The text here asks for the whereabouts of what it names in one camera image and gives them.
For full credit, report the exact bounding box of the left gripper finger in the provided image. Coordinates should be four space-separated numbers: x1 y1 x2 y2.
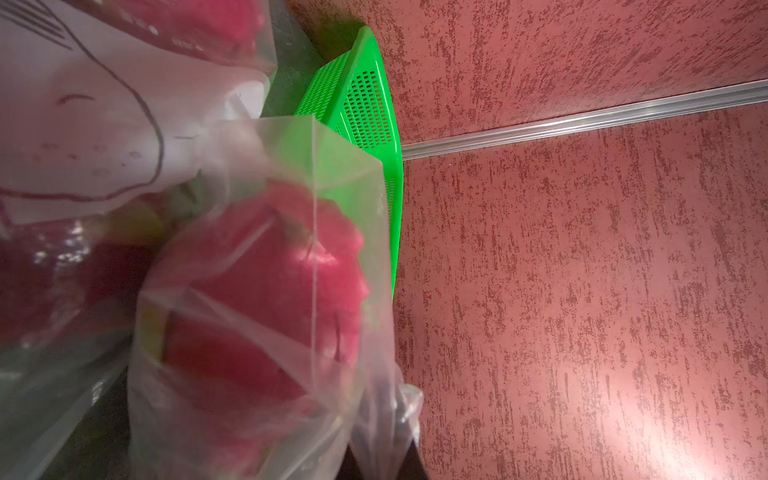
396 441 429 480

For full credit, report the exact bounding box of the clear zip-top bag front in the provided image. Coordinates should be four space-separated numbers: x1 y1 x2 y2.
1 116 422 479

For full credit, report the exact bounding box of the clear zip-top bag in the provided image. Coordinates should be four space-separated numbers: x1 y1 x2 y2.
0 0 278 229
1 116 422 479

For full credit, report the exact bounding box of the clear zip-top bag rear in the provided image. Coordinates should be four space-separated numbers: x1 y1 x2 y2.
0 0 278 229

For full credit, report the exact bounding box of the rear bag upper dragon fruit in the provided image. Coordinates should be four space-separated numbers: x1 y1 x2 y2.
69 0 267 60

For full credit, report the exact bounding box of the green plastic basket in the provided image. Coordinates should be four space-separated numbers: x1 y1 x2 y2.
295 26 404 277

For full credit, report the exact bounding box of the white paper card rear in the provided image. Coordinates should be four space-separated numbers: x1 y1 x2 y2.
0 0 268 226

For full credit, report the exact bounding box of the right corner aluminium profile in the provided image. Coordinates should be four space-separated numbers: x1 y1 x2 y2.
403 80 767 161

